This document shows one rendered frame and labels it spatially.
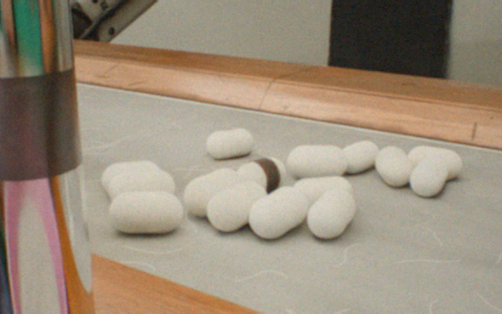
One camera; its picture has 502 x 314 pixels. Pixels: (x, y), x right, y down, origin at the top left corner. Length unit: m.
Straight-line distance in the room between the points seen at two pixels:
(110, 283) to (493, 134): 0.33
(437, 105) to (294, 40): 2.16
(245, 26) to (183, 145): 2.29
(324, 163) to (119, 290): 0.20
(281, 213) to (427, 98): 0.24
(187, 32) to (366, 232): 2.60
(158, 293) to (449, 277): 0.13
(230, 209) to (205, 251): 0.02
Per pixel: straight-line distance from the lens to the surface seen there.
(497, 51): 2.43
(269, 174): 0.37
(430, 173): 0.38
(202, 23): 2.87
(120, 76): 0.68
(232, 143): 0.44
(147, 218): 0.32
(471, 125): 0.51
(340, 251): 0.32
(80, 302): 0.16
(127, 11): 1.13
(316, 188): 0.35
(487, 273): 0.31
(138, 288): 0.23
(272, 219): 0.31
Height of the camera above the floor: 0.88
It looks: 18 degrees down
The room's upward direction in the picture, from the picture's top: straight up
